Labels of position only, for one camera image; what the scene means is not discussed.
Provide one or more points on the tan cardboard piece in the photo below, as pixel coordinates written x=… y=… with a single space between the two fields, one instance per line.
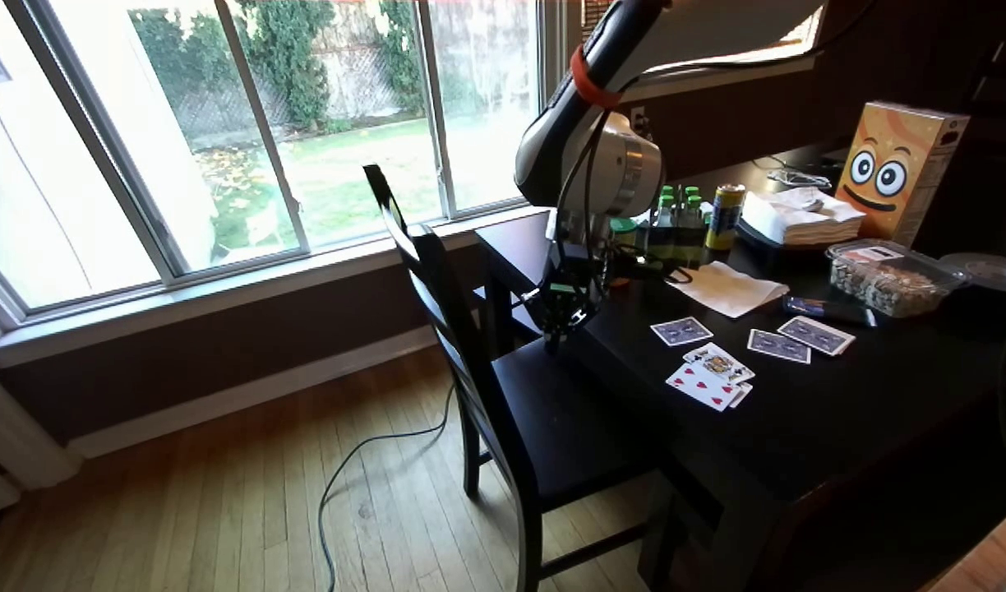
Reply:
x=729 y=290

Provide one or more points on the clear plastic food container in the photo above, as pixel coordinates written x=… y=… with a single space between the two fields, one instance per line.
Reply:
x=887 y=282

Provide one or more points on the white corner moulding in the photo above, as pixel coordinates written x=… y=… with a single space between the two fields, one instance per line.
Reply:
x=22 y=438

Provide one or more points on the blue-backed playing card stack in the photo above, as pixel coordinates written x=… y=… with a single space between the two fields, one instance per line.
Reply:
x=816 y=338

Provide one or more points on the dark wooden ladderback chair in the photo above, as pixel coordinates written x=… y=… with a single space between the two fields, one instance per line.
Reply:
x=569 y=427

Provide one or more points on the large window with frame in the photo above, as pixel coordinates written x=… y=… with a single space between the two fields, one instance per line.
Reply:
x=308 y=165

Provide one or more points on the white flat package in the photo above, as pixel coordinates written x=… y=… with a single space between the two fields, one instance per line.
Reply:
x=800 y=215

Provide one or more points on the yellow labelled can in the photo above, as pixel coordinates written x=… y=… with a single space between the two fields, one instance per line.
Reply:
x=725 y=218

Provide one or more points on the white baseboard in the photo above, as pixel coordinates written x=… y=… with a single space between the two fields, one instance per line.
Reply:
x=250 y=388

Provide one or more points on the cardboard box with cartoon face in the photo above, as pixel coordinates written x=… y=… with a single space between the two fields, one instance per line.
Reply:
x=898 y=165

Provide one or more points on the light wooden counter edge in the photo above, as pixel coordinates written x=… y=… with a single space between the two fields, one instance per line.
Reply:
x=992 y=559

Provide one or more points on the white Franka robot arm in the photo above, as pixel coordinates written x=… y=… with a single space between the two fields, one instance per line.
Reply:
x=624 y=165

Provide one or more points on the face-up court playing card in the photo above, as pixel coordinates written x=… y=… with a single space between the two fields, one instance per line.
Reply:
x=722 y=364

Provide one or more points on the face-up hearts playing card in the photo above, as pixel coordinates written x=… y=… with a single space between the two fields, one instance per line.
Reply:
x=703 y=387

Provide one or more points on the can with green lid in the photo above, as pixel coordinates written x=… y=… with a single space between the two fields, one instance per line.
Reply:
x=625 y=236

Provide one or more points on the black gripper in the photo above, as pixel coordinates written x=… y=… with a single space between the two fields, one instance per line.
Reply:
x=572 y=283

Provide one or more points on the green bottle pack black carrier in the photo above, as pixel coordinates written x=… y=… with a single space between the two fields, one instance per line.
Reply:
x=679 y=226

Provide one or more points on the clear plastic lid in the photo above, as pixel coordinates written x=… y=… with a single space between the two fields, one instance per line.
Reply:
x=992 y=266

